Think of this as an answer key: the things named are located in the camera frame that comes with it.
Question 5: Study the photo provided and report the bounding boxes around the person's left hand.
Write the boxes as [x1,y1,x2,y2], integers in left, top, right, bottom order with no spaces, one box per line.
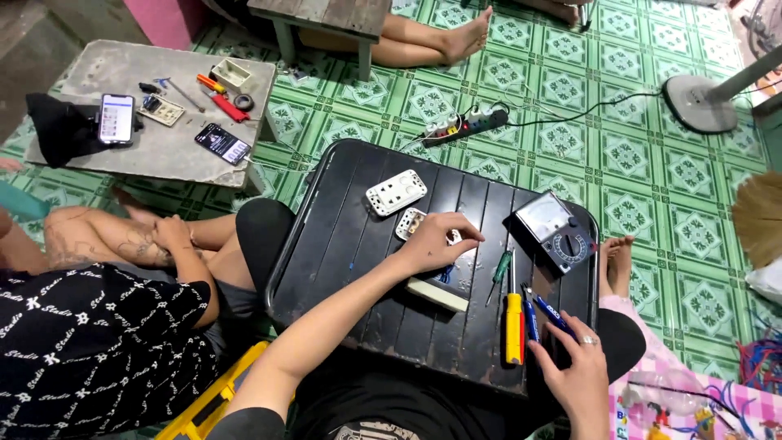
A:
[396,211,487,277]

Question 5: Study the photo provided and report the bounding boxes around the person's right hand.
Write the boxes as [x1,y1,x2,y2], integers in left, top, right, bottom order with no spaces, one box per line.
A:
[527,310,612,422]

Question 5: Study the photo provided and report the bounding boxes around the white socket module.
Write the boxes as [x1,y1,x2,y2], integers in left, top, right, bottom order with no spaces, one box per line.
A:
[395,207,463,246]

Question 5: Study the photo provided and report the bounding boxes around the blue handled pliers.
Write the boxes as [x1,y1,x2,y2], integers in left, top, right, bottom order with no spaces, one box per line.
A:
[521,282,578,343]

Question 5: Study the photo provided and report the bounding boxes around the person's right leg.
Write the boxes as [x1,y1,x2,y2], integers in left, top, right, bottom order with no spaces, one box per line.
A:
[595,307,647,383]

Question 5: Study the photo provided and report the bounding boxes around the person's leg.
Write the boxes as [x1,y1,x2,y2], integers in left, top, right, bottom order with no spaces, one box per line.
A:
[595,307,647,383]
[235,197,298,294]

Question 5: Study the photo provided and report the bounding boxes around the white socket faceplate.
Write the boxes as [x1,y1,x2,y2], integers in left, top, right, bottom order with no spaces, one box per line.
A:
[365,169,428,218]

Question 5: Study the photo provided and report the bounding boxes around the black metal tray table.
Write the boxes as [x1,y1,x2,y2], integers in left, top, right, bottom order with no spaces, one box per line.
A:
[266,139,601,398]

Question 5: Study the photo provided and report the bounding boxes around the clear plastic bag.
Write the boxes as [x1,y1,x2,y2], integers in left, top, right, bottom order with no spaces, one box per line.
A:
[623,370,710,416]

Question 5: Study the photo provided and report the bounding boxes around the black analog multimeter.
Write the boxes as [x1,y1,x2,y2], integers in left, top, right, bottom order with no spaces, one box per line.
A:
[509,191,598,275]

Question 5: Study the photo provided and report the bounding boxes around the person's feet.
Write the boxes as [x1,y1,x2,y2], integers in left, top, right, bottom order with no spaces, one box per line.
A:
[599,235,636,300]

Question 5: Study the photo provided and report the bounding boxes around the black power strip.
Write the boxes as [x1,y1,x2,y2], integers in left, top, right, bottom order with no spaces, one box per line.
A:
[422,105,510,147]

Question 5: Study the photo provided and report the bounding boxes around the pink checked mat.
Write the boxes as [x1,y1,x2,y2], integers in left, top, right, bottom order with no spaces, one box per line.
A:
[602,295,782,440]

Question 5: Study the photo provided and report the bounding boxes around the person's black shirt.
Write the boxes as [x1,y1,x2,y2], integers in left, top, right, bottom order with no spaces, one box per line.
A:
[208,354,569,440]

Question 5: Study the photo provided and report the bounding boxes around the person's left leg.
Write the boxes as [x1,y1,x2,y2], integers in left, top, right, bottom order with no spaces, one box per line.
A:
[235,197,298,294]

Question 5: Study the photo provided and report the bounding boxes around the white bag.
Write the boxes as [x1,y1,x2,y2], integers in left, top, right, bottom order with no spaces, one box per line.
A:
[745,257,782,306]

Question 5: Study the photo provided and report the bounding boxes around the black smartphone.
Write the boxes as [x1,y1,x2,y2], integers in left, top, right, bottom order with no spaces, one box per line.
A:
[194,122,253,166]

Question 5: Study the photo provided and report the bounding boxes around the straw broom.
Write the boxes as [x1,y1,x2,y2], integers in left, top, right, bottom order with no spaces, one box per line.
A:
[731,171,782,270]

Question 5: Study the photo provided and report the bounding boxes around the red utility knife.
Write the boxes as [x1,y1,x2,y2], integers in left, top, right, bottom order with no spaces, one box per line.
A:
[208,92,251,123]

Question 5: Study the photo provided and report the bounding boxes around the wooden stool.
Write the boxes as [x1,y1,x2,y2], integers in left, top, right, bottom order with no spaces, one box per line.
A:
[247,0,393,82]

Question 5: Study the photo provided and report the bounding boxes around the yellow toolbox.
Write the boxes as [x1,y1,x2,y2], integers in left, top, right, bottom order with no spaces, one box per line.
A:
[156,340,294,440]

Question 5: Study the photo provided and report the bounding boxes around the grey concrete slab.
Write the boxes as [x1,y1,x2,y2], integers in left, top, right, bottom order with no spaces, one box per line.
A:
[24,40,279,189]

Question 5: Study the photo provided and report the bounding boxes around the thin metal screwdriver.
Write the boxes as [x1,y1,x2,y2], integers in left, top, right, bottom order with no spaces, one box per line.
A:
[154,77,206,114]

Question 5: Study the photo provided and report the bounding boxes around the cream socket plate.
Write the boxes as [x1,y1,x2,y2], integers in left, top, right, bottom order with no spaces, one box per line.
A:
[136,93,186,128]

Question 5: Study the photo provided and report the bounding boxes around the smartphone on stand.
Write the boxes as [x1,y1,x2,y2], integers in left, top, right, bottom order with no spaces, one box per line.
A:
[98,93,136,146]

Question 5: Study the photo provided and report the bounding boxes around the black cloth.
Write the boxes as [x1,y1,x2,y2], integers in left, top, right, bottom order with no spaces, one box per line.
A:
[24,92,144,169]

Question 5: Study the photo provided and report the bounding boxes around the fan grille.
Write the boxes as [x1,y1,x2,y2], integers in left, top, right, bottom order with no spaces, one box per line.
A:
[742,0,782,62]

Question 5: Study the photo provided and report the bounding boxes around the teal plastic object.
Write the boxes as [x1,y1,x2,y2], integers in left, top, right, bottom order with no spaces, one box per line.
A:
[0,180,53,221]

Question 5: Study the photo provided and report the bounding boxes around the cream electrical wall box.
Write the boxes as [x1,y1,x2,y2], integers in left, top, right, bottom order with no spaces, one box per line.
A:
[406,276,471,313]

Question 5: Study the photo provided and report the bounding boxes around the green handled screwdriver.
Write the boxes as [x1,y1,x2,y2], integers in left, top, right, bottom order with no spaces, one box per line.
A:
[485,249,514,306]

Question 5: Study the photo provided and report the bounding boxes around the yellow handled screwdriver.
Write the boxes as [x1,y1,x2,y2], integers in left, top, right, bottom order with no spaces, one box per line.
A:
[505,247,526,365]

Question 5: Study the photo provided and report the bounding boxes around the bundle of coloured wires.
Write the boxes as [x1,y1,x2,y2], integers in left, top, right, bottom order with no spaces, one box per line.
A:
[736,312,782,395]

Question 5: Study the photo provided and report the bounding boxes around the black power cable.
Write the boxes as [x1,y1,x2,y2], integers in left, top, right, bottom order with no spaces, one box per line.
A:
[506,90,666,128]

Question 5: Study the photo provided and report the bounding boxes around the white open wall box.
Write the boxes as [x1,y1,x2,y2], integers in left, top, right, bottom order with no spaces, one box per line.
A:
[209,57,253,91]

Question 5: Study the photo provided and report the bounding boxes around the orange handled screwdriver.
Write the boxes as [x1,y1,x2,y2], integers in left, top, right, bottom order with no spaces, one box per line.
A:
[195,73,227,95]

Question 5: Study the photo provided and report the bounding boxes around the white pedestal fan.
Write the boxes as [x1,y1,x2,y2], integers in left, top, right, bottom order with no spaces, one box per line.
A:
[661,46,782,135]

